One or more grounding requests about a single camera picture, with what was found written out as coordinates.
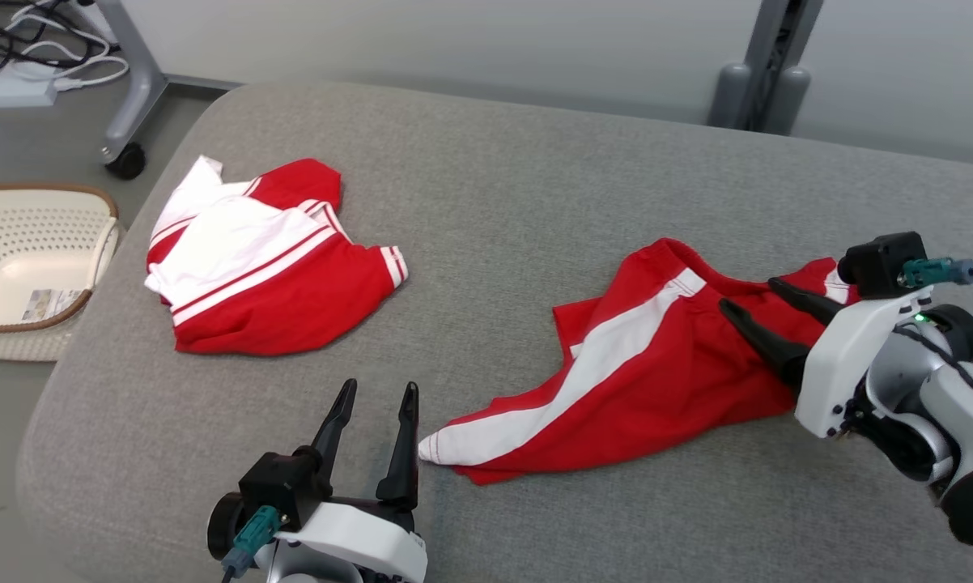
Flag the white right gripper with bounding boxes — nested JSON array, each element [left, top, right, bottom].
[[718, 277, 935, 440]]

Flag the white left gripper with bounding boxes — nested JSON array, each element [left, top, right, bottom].
[[270, 378, 429, 583]]

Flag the red shorts with white stripe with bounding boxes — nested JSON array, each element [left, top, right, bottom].
[[418, 237, 861, 487]]

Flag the red and white shirt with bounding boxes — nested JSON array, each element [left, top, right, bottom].
[[144, 155, 410, 357]]

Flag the printed paper label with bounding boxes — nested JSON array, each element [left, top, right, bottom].
[[20, 288, 84, 324]]

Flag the cream perforated laundry basket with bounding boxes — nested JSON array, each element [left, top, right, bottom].
[[0, 183, 124, 363]]

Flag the grey desk leg with caster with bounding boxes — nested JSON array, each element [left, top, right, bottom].
[[94, 0, 170, 181]]

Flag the white power strip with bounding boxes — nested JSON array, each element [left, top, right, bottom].
[[0, 63, 59, 109]]

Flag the left camera cable teal connector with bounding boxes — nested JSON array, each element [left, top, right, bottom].
[[220, 505, 282, 583]]

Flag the camera cable teal connector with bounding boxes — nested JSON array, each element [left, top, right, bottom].
[[898, 257, 973, 288], [220, 505, 282, 583]]

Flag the right camera cable teal connector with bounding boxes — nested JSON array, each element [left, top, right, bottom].
[[898, 257, 973, 288]]

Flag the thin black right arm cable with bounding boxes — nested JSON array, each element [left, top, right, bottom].
[[891, 322, 973, 442]]

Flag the grey partition post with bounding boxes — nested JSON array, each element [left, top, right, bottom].
[[707, 0, 824, 136]]

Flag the black floor cable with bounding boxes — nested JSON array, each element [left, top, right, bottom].
[[0, 0, 92, 79]]

